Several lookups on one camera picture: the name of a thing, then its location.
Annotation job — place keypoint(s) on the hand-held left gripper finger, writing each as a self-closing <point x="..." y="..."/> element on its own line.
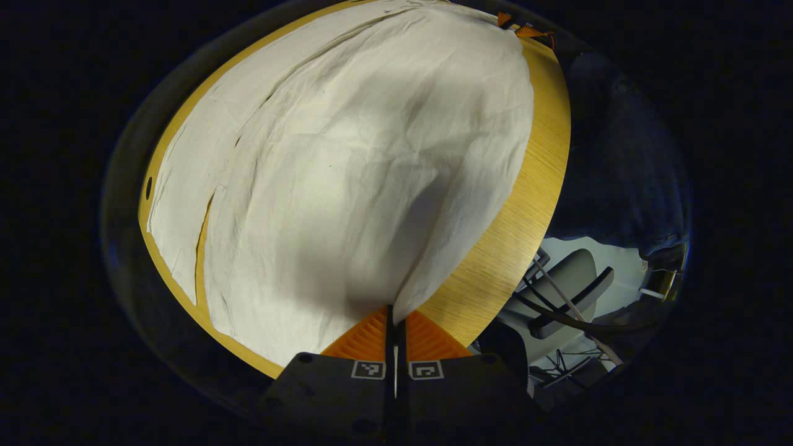
<point x="401" y="353"/>
<point x="389" y="353"/>

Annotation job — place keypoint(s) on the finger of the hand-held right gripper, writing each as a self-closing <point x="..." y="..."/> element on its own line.
<point x="530" y="31"/>

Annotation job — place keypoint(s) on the white jeans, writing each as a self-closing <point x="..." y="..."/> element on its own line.
<point x="347" y="173"/>

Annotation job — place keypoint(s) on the person's dark clothing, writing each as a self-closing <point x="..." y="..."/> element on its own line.
<point x="619" y="155"/>

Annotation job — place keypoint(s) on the grey office chair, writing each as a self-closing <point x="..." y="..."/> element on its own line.
<point x="573" y="272"/>

